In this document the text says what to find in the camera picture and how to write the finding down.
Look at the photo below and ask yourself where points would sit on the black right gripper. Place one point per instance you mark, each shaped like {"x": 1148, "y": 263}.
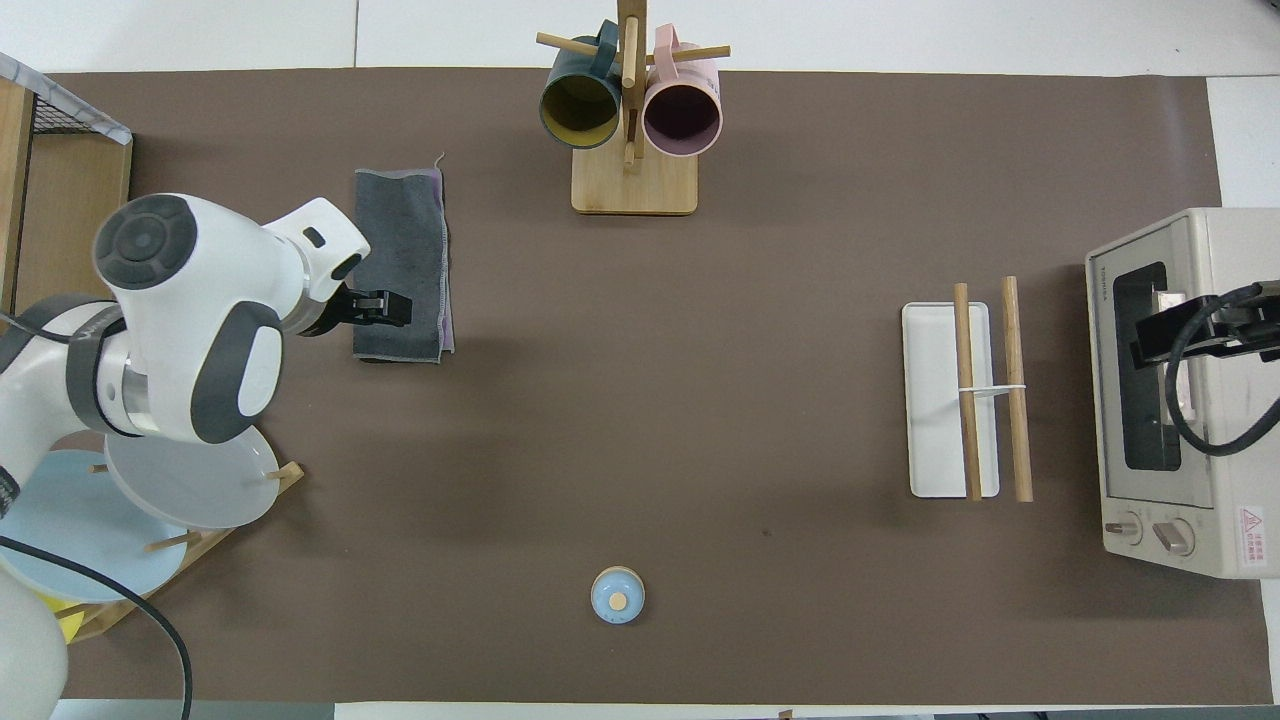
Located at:
{"x": 1250, "y": 335}

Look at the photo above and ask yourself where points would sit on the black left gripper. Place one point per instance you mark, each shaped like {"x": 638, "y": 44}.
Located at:
{"x": 335, "y": 315}

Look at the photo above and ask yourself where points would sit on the purple and grey towel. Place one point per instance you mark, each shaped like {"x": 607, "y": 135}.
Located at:
{"x": 405, "y": 240}

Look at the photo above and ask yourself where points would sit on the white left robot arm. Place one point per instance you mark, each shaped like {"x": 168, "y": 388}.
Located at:
{"x": 200, "y": 270}

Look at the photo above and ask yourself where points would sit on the wooden dish rack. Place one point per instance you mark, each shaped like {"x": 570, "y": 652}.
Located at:
{"x": 290, "y": 478}

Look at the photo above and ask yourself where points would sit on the white towel rack wooden bars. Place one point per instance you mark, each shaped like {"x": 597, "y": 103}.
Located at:
{"x": 935, "y": 400}

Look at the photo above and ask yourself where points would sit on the beige toaster oven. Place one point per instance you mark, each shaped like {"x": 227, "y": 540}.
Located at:
{"x": 1230, "y": 470}

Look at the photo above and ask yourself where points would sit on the grey plate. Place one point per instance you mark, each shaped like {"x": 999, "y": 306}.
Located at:
{"x": 210, "y": 490}

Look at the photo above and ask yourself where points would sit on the dark teal mug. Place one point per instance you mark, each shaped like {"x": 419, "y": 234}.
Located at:
{"x": 580, "y": 110}

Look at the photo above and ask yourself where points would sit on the wooden mug tree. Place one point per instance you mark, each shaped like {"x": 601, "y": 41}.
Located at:
{"x": 635, "y": 185}

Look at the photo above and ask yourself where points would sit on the brown table mat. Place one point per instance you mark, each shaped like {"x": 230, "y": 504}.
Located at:
{"x": 700, "y": 400}

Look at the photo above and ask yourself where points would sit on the marbled paper sheet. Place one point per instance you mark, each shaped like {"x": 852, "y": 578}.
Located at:
{"x": 104, "y": 123}

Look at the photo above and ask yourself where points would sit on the pink mug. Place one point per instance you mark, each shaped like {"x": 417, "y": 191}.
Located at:
{"x": 683, "y": 115}

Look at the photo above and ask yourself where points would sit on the small blue lidded jar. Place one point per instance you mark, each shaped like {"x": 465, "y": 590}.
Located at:
{"x": 617, "y": 596}

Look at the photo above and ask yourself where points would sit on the light blue plate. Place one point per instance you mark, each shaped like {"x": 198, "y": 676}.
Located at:
{"x": 80, "y": 530}

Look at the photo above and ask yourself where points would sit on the yellow plate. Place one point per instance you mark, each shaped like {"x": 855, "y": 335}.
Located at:
{"x": 70, "y": 625}

